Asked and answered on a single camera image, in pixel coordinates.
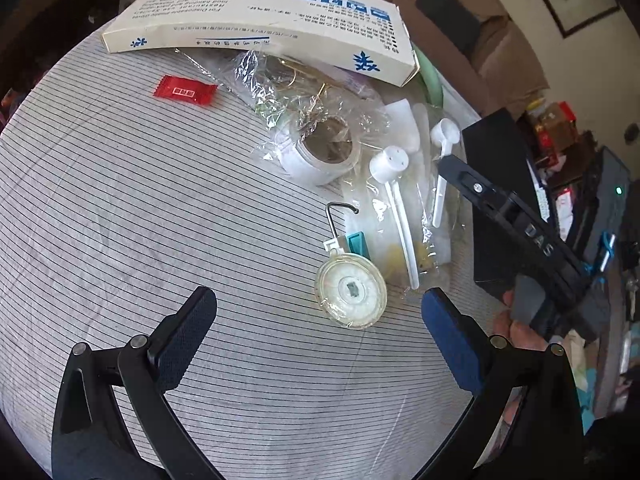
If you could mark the clear plastic bag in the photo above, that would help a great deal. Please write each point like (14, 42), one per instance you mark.
(280, 91)

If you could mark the dark blue lumbar cushion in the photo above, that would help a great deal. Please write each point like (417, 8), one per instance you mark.
(455, 21)

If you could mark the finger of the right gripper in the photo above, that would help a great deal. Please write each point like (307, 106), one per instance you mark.
(488, 198)

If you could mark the white tape roll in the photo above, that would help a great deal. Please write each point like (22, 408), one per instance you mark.
(319, 156)

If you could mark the striped white tablecloth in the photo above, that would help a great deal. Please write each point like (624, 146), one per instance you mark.
(116, 205)

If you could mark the green oval case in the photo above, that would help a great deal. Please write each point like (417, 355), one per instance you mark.
(430, 77)

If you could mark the brown three-seat sofa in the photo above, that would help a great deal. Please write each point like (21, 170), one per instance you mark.
(477, 47)

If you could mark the white glove box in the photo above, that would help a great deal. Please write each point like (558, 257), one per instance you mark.
(367, 37)

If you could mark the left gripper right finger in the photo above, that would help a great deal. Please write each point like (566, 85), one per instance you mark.
(545, 438)

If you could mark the round clear tape measure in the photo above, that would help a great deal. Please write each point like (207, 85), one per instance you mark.
(349, 286)

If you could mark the white spoon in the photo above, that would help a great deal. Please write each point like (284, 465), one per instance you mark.
(386, 168)

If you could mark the black storage box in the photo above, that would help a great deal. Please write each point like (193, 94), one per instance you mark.
(495, 148)

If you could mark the person's right hand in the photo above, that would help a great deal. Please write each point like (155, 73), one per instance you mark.
(519, 334)

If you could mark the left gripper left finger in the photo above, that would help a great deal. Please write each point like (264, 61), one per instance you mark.
(90, 439)

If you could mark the red candy wrapper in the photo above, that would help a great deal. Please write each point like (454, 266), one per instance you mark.
(185, 90)

